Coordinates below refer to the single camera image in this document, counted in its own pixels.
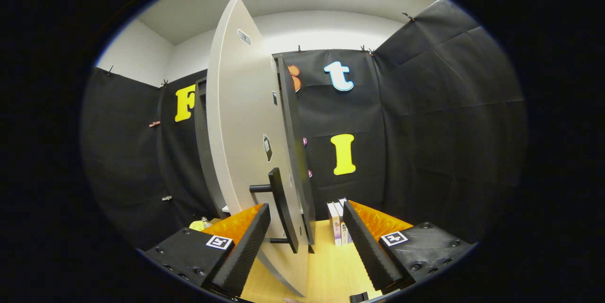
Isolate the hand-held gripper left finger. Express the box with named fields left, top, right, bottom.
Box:
left=144, top=203, right=271, bottom=298

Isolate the dark grey shoe cabinet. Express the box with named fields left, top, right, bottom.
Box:
left=194, top=55, right=316, bottom=247

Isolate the black backdrop cloth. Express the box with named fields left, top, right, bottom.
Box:
left=80, top=0, right=527, bottom=251

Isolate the black door handle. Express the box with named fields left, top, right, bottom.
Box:
left=249, top=168, right=299, bottom=254

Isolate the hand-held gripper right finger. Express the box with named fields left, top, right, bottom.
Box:
left=342, top=199, right=475, bottom=294

